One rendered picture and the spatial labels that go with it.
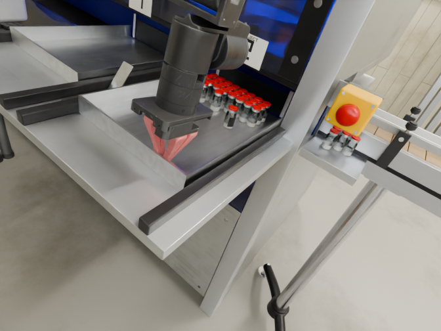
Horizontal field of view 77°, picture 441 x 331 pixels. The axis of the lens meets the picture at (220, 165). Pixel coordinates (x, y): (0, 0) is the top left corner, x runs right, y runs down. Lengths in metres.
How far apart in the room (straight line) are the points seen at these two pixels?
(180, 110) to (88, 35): 0.62
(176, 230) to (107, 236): 1.09
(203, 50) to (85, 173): 0.24
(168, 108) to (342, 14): 0.35
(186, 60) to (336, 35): 0.32
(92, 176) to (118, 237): 1.03
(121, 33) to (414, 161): 0.87
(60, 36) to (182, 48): 0.60
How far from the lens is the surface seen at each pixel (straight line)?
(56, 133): 0.52
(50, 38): 0.90
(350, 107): 0.55
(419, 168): 0.72
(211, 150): 0.51
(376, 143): 0.71
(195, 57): 0.34
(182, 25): 0.34
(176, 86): 0.35
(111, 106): 0.59
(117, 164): 0.45
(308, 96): 0.60
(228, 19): 0.34
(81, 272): 1.36
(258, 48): 0.63
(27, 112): 0.53
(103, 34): 0.97
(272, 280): 1.33
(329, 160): 0.64
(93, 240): 1.44
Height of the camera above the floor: 1.17
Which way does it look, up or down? 37 degrees down
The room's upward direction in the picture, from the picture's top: 18 degrees clockwise
